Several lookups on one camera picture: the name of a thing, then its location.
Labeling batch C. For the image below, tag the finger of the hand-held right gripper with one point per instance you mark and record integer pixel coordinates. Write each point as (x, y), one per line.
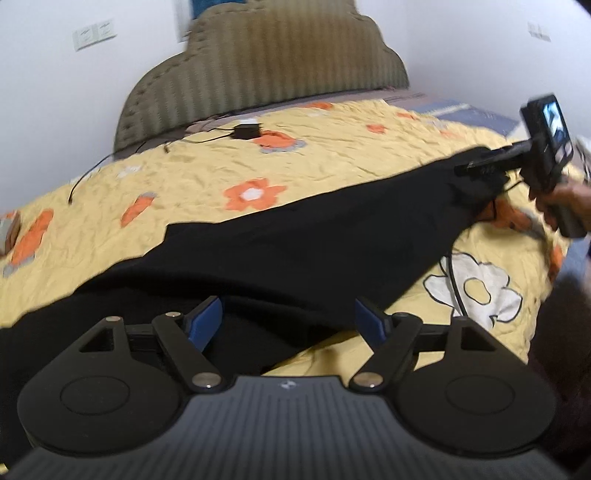
(482, 170)
(505, 154)

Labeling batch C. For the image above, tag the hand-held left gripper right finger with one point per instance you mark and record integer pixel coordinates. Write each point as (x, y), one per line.
(373, 323)

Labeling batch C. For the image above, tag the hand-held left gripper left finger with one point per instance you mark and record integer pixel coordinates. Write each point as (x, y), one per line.
(205, 323)

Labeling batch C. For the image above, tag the black pants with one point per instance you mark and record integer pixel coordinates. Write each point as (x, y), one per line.
(300, 240)

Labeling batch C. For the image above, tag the person's right hand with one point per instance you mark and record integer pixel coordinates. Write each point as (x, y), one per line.
(572, 194)

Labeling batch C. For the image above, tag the blue striped bed sheet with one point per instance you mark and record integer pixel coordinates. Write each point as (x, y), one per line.
(471, 115)

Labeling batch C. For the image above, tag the yellow floral bedspread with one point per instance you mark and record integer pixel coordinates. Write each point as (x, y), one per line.
(194, 175)

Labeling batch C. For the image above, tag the black power adapter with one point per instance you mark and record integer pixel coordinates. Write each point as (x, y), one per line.
(246, 131)

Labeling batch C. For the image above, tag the person's dark clothing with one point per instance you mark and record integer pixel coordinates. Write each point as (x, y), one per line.
(565, 369)

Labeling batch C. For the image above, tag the small grey object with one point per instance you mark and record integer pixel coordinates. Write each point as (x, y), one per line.
(8, 233)

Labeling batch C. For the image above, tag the olive padded headboard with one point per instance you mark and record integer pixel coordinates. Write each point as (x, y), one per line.
(277, 64)

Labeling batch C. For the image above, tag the blue window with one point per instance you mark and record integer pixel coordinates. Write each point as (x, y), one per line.
(217, 7)

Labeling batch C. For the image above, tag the white wall switch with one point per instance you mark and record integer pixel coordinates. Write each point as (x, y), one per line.
(94, 34)

